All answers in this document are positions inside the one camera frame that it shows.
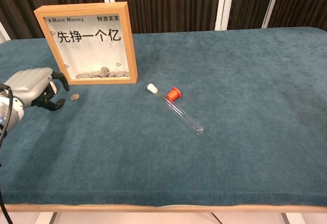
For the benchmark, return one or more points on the red plastic cap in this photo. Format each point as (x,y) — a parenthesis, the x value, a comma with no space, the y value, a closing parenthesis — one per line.
(173,94)

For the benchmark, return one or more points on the white table leg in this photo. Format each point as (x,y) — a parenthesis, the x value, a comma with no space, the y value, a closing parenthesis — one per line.
(292,219)
(46,218)

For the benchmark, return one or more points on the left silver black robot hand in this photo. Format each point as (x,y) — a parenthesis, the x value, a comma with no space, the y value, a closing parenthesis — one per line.
(28,83)

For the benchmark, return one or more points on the white tube stopper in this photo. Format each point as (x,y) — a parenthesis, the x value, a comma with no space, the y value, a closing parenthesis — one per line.
(151,88)

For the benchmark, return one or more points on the silver coin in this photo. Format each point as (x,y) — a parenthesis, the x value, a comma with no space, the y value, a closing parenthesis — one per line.
(75,97)

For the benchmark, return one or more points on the blue table cloth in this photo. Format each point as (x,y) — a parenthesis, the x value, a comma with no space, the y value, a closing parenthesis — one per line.
(204,132)

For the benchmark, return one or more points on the wooden framed coin bank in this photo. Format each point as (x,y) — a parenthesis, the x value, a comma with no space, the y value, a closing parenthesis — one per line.
(41,14)

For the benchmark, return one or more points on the clear glass test tube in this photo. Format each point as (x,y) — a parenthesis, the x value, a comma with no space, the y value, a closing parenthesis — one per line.
(181,111)

